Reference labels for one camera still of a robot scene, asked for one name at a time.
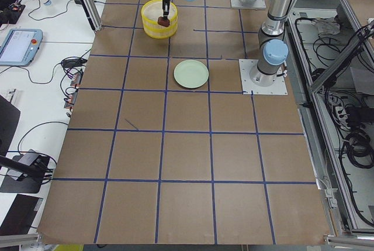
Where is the black camera stand base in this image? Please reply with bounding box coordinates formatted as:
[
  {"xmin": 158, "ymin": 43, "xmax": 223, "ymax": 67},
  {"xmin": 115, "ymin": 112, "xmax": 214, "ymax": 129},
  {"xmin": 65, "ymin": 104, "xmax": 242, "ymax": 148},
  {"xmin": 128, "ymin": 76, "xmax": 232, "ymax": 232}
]
[{"xmin": 1, "ymin": 150, "xmax": 52, "ymax": 194}]

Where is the light green plate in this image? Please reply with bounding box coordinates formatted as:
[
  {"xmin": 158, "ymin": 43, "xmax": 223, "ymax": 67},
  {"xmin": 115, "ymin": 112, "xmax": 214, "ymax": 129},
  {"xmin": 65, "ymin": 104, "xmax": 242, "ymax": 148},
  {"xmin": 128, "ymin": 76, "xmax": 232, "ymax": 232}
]
[{"xmin": 174, "ymin": 60, "xmax": 209, "ymax": 89}]

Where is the yellow steamer layer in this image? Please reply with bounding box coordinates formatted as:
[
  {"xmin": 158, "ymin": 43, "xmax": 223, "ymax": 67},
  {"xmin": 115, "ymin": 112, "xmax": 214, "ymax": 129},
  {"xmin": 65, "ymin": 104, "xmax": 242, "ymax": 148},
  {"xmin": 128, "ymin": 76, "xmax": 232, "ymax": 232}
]
[
  {"xmin": 141, "ymin": 0, "xmax": 178, "ymax": 29},
  {"xmin": 143, "ymin": 23, "xmax": 178, "ymax": 39}
]

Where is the crumpled grey cloth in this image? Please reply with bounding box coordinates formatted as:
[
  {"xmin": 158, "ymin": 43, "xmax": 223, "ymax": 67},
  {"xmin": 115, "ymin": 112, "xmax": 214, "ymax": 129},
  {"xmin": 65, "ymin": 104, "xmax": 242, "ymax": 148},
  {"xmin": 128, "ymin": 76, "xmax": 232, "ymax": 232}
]
[{"xmin": 312, "ymin": 17, "xmax": 341, "ymax": 36}]

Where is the brown bun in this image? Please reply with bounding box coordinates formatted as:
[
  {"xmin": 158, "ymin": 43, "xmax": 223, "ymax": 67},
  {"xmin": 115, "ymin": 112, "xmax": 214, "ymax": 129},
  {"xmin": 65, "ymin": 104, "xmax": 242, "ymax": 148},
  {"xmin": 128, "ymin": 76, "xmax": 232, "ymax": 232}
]
[{"xmin": 157, "ymin": 16, "xmax": 170, "ymax": 27}]

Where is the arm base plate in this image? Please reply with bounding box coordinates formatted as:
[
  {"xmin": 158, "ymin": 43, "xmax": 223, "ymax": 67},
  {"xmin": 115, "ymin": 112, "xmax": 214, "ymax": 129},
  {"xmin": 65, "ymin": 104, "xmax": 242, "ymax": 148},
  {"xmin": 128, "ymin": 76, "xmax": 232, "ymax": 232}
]
[
  {"xmin": 239, "ymin": 59, "xmax": 288, "ymax": 95},
  {"xmin": 230, "ymin": 0, "xmax": 266, "ymax": 10}
]

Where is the blue teach pendant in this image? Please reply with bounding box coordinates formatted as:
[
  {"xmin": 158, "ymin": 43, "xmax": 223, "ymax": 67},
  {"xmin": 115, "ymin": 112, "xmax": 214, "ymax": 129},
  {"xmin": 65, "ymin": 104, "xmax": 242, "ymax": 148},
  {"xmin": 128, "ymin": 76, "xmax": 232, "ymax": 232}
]
[{"xmin": 1, "ymin": 29, "xmax": 43, "ymax": 67}]

